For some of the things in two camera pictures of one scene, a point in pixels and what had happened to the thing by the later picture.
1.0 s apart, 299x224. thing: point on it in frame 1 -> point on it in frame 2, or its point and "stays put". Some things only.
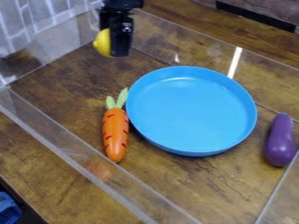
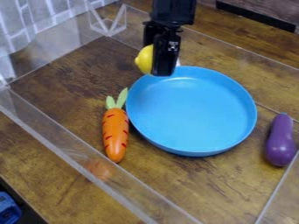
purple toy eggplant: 280,148 stays put
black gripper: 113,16 -> 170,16
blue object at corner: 11,213 stays put
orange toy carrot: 116,129 stays put
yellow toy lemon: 101,42 -> 144,59
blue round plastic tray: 192,111 stays put
